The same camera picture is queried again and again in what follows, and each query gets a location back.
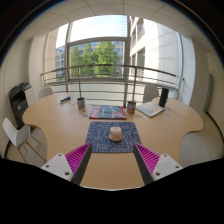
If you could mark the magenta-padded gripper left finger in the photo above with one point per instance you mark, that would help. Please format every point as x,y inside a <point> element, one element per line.
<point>58,165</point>

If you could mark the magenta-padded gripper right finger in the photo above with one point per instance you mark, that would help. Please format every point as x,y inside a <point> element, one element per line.
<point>166,165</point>

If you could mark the beige computer mouse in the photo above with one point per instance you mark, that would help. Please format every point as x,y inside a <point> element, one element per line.
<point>115,134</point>

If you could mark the dark blue patterned mouse pad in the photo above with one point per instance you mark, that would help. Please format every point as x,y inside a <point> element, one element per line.
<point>98,136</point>

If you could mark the white chair with wooden legs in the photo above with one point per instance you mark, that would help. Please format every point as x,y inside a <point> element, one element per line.
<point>16,135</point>

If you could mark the open light illustrated book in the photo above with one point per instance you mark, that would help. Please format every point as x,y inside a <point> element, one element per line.
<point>150,109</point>

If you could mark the dark blue stapler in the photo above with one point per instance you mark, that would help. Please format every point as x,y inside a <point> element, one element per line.
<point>65,99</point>

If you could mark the black upright speaker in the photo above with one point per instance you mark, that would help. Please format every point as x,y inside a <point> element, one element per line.
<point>163,97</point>

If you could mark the white and red mug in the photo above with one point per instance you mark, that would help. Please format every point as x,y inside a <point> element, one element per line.
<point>131,107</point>

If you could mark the red and dark magazine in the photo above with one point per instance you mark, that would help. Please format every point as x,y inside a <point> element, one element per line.
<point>107,112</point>

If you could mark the black and white printer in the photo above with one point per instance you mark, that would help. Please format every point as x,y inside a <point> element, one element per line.
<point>19,103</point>

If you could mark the metal balcony railing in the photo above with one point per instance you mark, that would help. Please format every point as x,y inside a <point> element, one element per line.
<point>100,66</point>

